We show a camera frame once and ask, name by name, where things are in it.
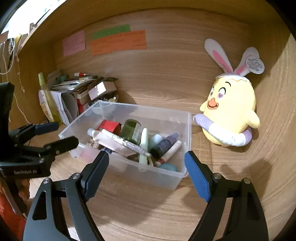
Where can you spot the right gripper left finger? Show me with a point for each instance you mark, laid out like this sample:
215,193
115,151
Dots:
46,219

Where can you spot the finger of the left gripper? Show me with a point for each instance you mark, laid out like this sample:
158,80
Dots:
53,149
30,130

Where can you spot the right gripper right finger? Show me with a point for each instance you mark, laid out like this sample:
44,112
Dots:
246,220

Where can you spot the red box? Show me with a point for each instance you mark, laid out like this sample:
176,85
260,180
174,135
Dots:
111,126

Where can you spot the pale green tube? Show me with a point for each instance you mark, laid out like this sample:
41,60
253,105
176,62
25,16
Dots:
144,145

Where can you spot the purple cap dark bottle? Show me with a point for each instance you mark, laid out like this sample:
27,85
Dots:
160,149

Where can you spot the white tape roll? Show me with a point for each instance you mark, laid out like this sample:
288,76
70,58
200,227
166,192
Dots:
118,163

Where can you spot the person's left hand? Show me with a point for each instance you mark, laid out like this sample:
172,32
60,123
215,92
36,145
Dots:
24,192

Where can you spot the yellow green spray bottle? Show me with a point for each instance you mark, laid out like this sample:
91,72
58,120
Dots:
47,103

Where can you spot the white patterned pen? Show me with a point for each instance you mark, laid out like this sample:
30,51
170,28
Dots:
126,143

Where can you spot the white folded paper box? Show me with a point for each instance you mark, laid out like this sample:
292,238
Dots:
65,103

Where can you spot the stack of papers and books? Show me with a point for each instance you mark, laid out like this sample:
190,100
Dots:
65,84

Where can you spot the red white marker pen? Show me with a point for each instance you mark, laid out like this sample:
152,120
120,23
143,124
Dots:
81,74

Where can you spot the small white cardboard box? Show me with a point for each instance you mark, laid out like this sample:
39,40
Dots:
104,87

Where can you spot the dark green jar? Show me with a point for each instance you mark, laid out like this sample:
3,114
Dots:
131,131

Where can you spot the teal tape roll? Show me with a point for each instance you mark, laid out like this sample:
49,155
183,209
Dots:
168,166

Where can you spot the clear plastic storage bin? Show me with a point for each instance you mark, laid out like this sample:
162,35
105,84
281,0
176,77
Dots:
157,120

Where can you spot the white red lip tube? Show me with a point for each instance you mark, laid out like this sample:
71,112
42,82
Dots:
174,148

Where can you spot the pink paper note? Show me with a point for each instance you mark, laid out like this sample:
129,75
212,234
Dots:
74,44

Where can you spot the light teal bottle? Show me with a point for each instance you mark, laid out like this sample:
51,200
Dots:
154,141

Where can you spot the yellow chick plush toy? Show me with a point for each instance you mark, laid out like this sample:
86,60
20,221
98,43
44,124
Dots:
228,115

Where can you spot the green paper note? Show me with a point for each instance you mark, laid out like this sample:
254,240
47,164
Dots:
111,31

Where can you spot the orange paper note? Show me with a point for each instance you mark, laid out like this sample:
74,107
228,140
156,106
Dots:
133,40

